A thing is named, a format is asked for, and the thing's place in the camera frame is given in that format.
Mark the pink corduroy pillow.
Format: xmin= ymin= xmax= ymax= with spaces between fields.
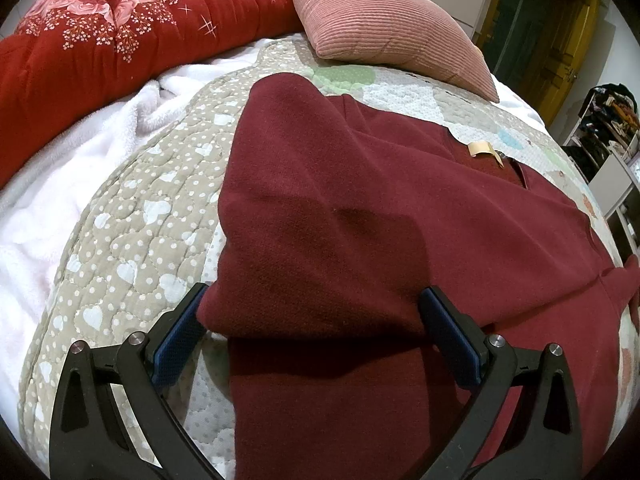
xmin=279 ymin=0 xmax=501 ymax=104

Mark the maroon sweater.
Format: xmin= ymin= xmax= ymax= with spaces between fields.
xmin=196 ymin=74 xmax=640 ymax=480

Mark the white shelf unit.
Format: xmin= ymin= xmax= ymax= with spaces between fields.
xmin=600 ymin=150 xmax=640 ymax=261

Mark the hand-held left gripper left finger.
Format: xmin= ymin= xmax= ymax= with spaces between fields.
xmin=49 ymin=282 xmax=226 ymax=480

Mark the heart patterned quilted bedspread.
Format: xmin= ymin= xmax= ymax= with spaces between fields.
xmin=17 ymin=35 xmax=640 ymax=480

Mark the red floral quilt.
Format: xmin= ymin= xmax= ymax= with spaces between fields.
xmin=0 ymin=0 xmax=303 ymax=188

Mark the white fleece blanket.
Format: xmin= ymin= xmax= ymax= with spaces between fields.
xmin=0 ymin=32 xmax=548 ymax=426

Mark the yellow wooden door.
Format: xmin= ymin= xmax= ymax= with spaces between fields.
xmin=537 ymin=0 xmax=608 ymax=128

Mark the white shoe rack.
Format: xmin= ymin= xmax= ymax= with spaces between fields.
xmin=562 ymin=82 xmax=640 ymax=181

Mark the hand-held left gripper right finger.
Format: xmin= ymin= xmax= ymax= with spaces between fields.
xmin=419 ymin=287 xmax=583 ymax=480

